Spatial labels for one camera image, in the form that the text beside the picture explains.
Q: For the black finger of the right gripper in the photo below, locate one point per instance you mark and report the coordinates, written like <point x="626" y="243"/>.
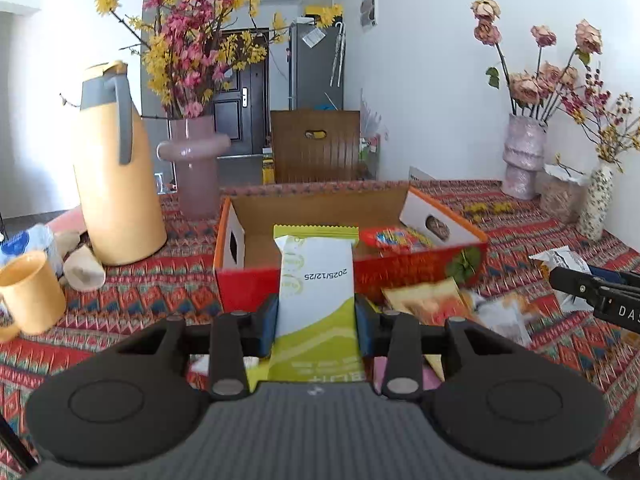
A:
<point x="585" y="286"/>

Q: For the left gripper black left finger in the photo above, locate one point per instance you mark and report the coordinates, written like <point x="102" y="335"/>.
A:
<point x="233" y="337"/>

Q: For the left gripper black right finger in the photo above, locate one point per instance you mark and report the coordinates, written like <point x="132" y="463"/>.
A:
<point x="397" y="337"/>

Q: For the green white snack packet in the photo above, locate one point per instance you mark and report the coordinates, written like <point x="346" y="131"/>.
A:
<point x="316" y="338"/>

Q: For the white chips packet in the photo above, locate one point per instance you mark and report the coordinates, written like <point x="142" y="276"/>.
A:
<point x="565" y="259"/>

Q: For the white speckled slim vase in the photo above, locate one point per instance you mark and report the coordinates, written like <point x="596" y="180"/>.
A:
<point x="598" y="199"/>

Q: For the orange yellow snack packet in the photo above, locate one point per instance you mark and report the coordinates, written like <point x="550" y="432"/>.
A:
<point x="430" y="303"/>

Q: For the white orange snack packet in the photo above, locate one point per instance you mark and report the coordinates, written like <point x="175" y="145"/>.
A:
<point x="507" y="315"/>

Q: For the red colourful candy packet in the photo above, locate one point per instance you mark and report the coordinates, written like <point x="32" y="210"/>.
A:
<point x="396" y="240"/>

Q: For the fallen yellow flower petals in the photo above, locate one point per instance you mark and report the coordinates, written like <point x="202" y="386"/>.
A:
<point x="480" y="212"/>

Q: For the patterned red tablecloth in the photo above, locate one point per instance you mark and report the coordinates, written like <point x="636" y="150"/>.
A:
<point x="180" y="279"/>

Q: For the textured pink ceramic vase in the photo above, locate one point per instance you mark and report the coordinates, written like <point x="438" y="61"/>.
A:
<point x="523" y="153"/>

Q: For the red yellow berry sprigs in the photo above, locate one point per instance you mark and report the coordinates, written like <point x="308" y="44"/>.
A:
<point x="609" y="122"/>

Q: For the beige crumpled paper cup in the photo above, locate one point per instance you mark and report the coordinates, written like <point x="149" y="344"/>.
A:
<point x="82" y="270"/>

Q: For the yellow thermos jug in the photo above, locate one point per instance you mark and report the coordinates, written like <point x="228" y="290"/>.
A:
<point x="114" y="170"/>

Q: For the yellow mug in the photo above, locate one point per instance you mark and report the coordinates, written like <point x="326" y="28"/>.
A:
<point x="31" y="294"/>

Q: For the pink glass vase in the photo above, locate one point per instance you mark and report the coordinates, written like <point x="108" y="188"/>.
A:
<point x="193" y="149"/>

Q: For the blue white tissue pack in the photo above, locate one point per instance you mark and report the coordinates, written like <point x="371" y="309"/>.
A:
<point x="38" y="237"/>

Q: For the brown wooden chair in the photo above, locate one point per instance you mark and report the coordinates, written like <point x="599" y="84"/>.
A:
<point x="315" y="145"/>

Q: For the dark brown entrance door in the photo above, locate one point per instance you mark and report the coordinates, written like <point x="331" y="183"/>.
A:
<point x="241" y="110"/>

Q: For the grey refrigerator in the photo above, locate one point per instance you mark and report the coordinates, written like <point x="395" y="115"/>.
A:
<point x="315" y="78"/>

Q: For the pink yellow blossom branches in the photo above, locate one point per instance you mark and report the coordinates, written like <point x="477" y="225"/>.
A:
<point x="190" y="48"/>

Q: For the yellow box on refrigerator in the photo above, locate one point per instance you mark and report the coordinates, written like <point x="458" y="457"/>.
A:
<point x="325" y="15"/>

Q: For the wall electrical panel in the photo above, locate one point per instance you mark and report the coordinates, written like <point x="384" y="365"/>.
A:
<point x="368" y="13"/>

